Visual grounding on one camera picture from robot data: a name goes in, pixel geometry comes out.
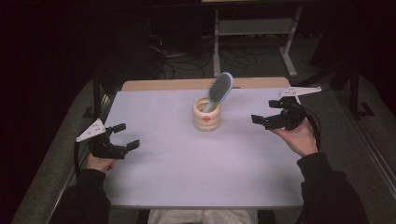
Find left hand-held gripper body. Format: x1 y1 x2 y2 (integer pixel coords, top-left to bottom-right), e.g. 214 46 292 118
76 118 130 161

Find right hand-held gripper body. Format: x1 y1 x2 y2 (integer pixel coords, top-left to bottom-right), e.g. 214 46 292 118
264 86 322 132

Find light blue hairbrush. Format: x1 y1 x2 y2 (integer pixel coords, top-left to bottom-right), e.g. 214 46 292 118
202 71 234 114

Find cream ribbed cup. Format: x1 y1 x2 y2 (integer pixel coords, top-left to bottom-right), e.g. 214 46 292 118
191 95 221 133

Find person's left hand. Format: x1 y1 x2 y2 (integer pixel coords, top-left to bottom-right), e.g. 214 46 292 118
85 152 117 174

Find person's right hand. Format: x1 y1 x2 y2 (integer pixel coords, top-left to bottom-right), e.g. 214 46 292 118
270 119 320 158

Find black metal stand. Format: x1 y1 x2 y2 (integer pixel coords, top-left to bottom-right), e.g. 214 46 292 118
347 60 376 119
81 60 110 119

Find white table mat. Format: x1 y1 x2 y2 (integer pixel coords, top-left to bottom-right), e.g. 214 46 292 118
102 87 307 209

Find white metal stand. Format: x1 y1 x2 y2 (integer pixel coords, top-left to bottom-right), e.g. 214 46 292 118
212 5 304 78

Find person's legs in light trousers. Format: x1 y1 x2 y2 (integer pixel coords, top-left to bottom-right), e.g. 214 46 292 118
146 208 259 224

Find right hand-held gripper black cable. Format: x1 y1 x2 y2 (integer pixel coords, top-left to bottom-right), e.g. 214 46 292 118
302 106 323 154

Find hand-held gripper black cable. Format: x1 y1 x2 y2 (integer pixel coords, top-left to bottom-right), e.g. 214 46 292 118
302 106 323 154
73 141 83 180

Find left hand-held gripper black cable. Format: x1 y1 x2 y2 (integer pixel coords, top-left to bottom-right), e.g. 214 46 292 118
73 141 83 180

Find black floor cables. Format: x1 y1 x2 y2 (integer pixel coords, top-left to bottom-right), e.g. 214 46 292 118
145 17 260 79

